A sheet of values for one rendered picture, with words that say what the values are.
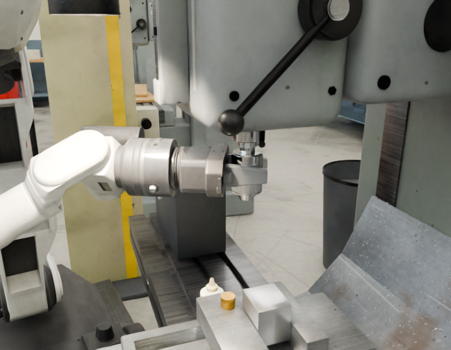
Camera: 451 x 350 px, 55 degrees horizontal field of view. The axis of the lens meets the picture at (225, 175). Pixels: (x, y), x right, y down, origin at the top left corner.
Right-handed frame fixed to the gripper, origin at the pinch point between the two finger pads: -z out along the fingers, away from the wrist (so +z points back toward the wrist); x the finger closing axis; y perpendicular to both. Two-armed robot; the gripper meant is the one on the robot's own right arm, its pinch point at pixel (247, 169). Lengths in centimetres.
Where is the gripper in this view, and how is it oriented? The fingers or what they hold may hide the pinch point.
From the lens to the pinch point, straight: 64.9
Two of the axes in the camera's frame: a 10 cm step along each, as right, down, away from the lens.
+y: 0.0, 9.5, 3.2
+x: 0.9, -3.2, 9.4
